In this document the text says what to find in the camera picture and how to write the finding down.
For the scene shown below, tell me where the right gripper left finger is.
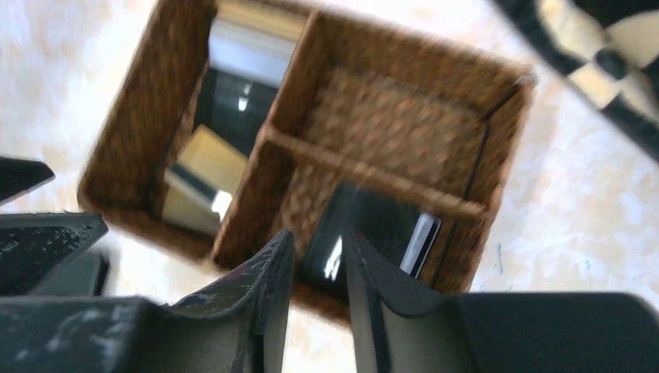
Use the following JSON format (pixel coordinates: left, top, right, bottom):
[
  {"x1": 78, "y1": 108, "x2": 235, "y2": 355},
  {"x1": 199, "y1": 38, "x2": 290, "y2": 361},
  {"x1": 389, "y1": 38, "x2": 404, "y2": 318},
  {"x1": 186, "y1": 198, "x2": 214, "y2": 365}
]
[{"x1": 1, "y1": 229, "x2": 294, "y2": 372}]

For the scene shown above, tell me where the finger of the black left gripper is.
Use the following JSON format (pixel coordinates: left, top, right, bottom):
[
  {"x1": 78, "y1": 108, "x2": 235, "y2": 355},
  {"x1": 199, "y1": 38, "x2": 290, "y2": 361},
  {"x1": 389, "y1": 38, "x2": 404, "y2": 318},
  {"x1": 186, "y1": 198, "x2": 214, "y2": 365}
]
[{"x1": 1, "y1": 212, "x2": 108, "y2": 296}]

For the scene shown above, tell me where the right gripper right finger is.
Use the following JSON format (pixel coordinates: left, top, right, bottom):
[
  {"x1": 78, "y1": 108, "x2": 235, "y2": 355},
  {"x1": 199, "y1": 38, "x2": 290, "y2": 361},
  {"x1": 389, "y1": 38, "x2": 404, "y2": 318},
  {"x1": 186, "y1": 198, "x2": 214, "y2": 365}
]
[{"x1": 343, "y1": 234, "x2": 658, "y2": 372}]

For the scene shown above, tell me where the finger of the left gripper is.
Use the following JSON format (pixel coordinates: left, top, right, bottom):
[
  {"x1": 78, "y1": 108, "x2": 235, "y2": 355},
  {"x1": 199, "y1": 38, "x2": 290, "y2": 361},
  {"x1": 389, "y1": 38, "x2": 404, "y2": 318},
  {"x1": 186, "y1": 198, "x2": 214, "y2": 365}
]
[{"x1": 1, "y1": 156, "x2": 55, "y2": 204}]

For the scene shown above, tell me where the brown wicker divided basket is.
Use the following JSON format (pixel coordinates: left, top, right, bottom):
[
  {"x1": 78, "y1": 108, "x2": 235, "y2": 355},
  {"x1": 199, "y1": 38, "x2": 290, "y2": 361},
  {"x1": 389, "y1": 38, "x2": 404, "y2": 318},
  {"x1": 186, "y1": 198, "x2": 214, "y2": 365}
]
[{"x1": 78, "y1": 1, "x2": 535, "y2": 294}]

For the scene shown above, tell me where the black leather card holder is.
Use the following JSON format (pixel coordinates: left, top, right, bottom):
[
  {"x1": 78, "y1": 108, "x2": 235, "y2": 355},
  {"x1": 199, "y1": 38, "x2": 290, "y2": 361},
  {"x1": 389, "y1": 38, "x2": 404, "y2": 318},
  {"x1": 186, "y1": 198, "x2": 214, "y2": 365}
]
[{"x1": 30, "y1": 251, "x2": 110, "y2": 296}]

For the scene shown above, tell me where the gold card in basket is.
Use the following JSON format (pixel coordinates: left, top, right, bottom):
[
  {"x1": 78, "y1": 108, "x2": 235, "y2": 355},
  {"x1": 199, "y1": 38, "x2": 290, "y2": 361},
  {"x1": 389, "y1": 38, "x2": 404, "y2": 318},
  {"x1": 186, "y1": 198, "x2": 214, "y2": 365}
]
[{"x1": 162, "y1": 125, "x2": 248, "y2": 236}]

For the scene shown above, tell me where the black card in basket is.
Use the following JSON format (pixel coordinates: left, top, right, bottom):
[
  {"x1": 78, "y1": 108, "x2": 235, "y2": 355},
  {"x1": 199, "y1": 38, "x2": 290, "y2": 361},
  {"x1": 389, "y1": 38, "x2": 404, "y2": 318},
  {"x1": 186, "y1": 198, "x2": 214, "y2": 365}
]
[{"x1": 194, "y1": 68, "x2": 277, "y2": 156}]

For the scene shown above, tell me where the silver card in basket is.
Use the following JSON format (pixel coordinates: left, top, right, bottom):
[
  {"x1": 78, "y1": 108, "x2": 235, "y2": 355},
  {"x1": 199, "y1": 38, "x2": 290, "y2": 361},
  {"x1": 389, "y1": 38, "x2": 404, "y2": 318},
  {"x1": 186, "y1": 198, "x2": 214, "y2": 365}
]
[{"x1": 207, "y1": 19, "x2": 296, "y2": 88}]

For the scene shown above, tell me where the black wallet in basket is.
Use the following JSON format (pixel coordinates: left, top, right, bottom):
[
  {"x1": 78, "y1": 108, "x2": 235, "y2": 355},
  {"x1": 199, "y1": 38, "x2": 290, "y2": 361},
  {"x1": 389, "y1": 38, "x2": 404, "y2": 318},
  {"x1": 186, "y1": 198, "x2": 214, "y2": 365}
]
[{"x1": 300, "y1": 182, "x2": 442, "y2": 295}]

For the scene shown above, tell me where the black floral patterned blanket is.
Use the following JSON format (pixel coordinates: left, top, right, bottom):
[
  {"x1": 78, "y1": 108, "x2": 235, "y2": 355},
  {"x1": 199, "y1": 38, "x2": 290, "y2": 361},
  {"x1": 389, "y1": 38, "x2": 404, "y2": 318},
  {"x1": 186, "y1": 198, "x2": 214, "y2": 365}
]
[{"x1": 494, "y1": 1, "x2": 658, "y2": 159}]

